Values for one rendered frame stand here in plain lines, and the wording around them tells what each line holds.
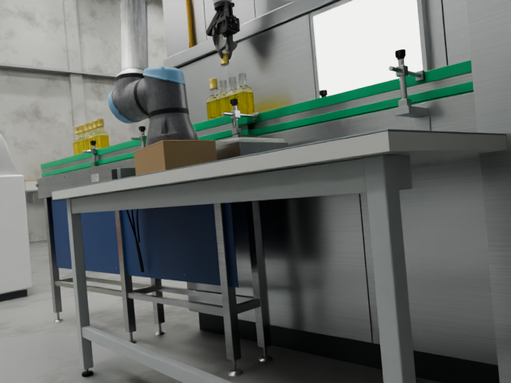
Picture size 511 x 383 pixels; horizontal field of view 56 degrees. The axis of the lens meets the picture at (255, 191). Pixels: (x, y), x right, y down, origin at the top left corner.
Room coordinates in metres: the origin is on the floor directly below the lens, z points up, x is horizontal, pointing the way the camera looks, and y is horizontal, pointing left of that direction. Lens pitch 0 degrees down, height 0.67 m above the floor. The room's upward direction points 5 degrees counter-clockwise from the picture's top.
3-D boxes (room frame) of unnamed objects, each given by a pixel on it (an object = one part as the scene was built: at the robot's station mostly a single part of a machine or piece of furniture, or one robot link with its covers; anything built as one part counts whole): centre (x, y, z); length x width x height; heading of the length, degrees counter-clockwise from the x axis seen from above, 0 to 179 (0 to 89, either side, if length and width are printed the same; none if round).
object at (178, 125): (1.40, 0.23, 0.88); 0.15 x 0.15 x 0.10
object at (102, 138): (2.68, 0.83, 1.02); 0.06 x 0.06 x 0.28; 45
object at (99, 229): (2.39, 0.60, 0.54); 1.59 x 0.18 x 0.43; 45
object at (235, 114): (1.72, 0.03, 0.95); 0.17 x 0.03 x 0.12; 135
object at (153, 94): (1.41, 0.24, 0.99); 0.13 x 0.12 x 0.14; 55
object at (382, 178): (1.39, 0.24, 0.36); 1.51 x 0.09 x 0.71; 41
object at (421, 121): (1.27, -0.43, 0.90); 0.17 x 0.05 x 0.23; 135
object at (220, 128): (2.35, 0.68, 0.93); 1.75 x 0.01 x 0.08; 45
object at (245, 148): (1.59, 0.00, 0.79); 0.27 x 0.17 x 0.08; 135
